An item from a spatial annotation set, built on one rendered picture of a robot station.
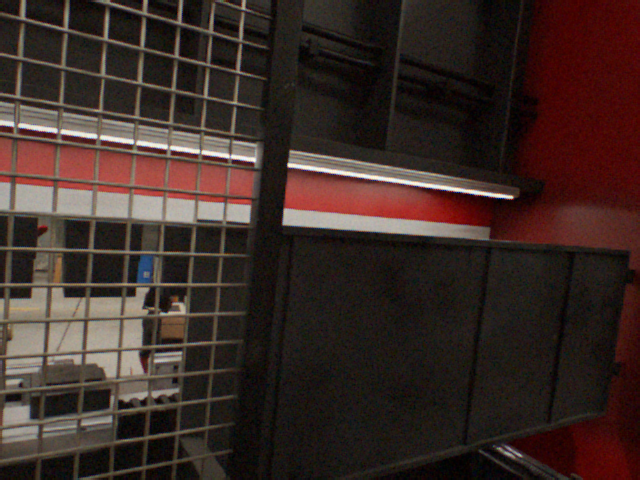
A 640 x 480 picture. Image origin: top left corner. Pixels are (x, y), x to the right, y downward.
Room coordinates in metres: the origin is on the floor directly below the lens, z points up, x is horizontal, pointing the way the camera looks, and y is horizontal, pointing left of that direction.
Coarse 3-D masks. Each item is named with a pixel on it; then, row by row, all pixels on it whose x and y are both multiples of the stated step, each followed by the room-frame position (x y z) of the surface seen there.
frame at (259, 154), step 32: (288, 0) 0.41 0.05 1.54; (288, 32) 0.41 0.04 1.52; (288, 64) 0.41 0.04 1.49; (288, 96) 0.41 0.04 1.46; (288, 128) 0.41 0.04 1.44; (256, 160) 0.42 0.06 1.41; (256, 192) 0.41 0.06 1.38; (256, 224) 0.41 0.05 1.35; (256, 256) 0.40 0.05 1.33; (256, 288) 0.41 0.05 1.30; (256, 320) 0.41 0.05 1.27; (256, 352) 0.41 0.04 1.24; (256, 384) 0.41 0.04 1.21; (256, 416) 0.41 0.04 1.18; (256, 448) 0.41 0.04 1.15
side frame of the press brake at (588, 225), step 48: (576, 0) 1.49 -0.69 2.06; (624, 0) 1.37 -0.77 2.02; (528, 48) 1.61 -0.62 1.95; (576, 48) 1.47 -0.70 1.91; (624, 48) 1.35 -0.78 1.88; (576, 96) 1.45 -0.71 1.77; (624, 96) 1.33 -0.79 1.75; (528, 144) 1.57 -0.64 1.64; (576, 144) 1.43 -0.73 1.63; (624, 144) 1.32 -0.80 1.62; (576, 192) 1.42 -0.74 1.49; (624, 192) 1.30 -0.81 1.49; (528, 240) 1.53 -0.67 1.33; (576, 240) 1.40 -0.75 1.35; (624, 240) 1.29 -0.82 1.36; (624, 336) 1.26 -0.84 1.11; (624, 384) 1.24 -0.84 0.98; (576, 432) 1.33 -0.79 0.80; (624, 432) 1.23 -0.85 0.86
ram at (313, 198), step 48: (0, 144) 0.91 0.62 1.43; (48, 144) 0.95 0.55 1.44; (0, 192) 0.91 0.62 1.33; (48, 192) 0.95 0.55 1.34; (144, 192) 1.05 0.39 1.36; (240, 192) 1.17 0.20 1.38; (288, 192) 1.24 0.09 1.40; (336, 192) 1.32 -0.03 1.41; (384, 192) 1.40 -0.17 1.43; (432, 192) 1.50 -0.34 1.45
